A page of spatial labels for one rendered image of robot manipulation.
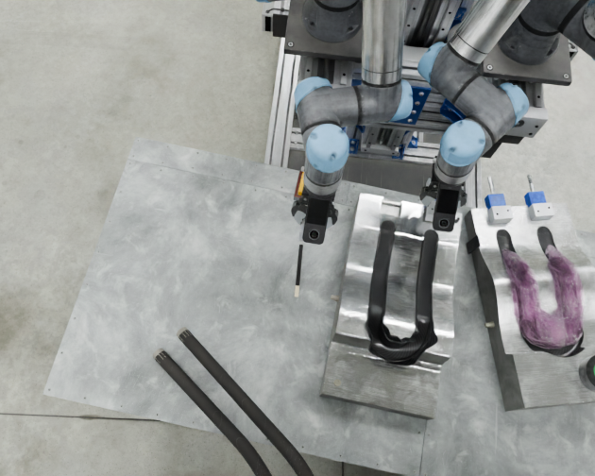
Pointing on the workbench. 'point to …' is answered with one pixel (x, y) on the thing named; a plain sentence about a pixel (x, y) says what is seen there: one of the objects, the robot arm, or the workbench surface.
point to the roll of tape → (588, 374)
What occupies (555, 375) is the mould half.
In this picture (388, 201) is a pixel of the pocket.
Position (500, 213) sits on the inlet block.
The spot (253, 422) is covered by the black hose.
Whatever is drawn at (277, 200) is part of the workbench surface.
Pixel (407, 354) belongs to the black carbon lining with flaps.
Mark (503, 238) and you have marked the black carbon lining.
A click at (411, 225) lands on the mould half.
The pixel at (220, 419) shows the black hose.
